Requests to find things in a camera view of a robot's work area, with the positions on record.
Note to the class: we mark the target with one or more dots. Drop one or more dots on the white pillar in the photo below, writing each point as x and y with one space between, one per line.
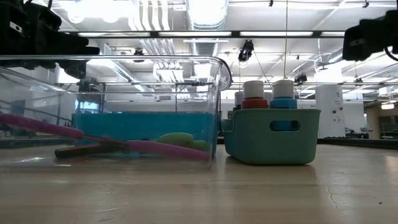
329 112

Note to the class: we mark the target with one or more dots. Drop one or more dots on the black aluminium frame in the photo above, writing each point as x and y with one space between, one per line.
357 143

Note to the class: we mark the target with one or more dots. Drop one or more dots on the green scissors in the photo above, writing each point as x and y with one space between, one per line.
177 139

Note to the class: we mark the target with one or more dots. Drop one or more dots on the teal rectangular tray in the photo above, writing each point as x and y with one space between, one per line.
143 124

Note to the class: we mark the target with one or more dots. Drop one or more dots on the clear plastic bin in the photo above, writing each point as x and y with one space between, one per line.
46 93

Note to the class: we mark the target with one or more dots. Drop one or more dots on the purple scissors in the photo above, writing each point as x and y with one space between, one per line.
161 148

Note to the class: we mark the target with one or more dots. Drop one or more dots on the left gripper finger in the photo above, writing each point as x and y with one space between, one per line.
74 68
79 43

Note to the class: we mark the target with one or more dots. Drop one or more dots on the black ceiling camera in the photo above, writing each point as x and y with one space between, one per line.
300 78
245 51
138 54

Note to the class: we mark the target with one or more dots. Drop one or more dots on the small teal basket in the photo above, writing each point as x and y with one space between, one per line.
248 146

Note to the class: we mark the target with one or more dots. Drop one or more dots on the ribbed ceiling duct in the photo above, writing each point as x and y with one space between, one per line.
206 12

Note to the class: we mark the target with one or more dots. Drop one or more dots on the red paint bottle white cap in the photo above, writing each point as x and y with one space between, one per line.
254 95

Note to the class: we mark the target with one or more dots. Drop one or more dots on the blue paint bottle white cap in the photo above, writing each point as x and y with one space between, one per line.
283 93

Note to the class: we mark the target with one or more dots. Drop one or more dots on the black overhead beam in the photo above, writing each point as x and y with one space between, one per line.
199 34

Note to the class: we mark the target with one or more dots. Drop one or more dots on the black paint bottle white cap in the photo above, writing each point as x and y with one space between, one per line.
238 99

